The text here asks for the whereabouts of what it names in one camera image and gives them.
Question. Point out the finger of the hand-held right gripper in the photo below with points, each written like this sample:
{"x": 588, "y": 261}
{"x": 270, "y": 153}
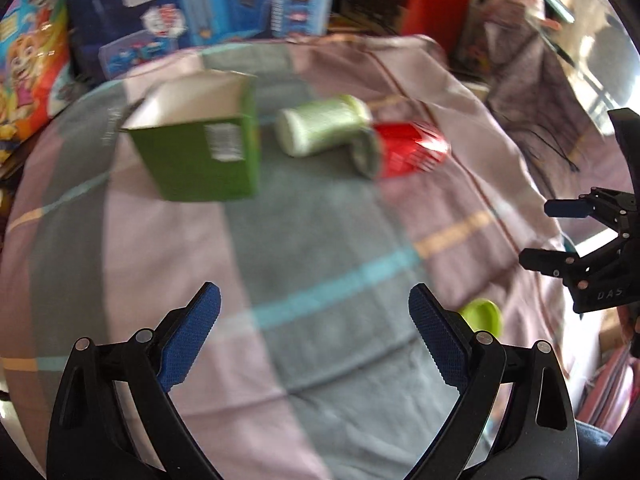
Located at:
{"x": 550, "y": 262}
{"x": 565, "y": 208}

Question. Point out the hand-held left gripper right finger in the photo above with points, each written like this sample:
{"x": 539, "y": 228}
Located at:
{"x": 440, "y": 340}

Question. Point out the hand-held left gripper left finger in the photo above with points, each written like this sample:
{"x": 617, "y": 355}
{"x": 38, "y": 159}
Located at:
{"x": 192, "y": 335}

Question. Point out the green carton box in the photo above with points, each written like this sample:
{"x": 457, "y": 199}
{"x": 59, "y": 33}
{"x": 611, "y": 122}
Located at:
{"x": 200, "y": 170}

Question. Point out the red drink can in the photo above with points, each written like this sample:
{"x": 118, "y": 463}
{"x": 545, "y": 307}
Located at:
{"x": 410, "y": 147}

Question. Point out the lime green cap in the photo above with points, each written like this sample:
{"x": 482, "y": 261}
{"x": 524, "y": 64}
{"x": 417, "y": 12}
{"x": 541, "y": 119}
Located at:
{"x": 482, "y": 312}

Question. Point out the grey and lilac cloth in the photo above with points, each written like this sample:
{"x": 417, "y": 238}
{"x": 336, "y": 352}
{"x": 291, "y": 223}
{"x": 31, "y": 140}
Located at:
{"x": 545, "y": 85}

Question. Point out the pink plaid bedsheet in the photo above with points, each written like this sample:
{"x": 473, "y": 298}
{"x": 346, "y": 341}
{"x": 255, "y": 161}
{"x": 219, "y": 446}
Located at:
{"x": 300, "y": 235}

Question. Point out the colourful printed box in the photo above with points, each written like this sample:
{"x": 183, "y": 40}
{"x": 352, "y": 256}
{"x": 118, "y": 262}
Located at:
{"x": 475, "y": 35}

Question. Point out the cartoon puppy printed bag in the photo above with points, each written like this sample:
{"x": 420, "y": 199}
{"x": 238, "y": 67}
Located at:
{"x": 30, "y": 70}

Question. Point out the dark blue toy box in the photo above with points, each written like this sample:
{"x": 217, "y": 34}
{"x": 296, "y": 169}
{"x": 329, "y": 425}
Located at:
{"x": 125, "y": 10}

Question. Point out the light blue toy box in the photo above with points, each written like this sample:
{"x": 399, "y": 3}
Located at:
{"x": 260, "y": 0}

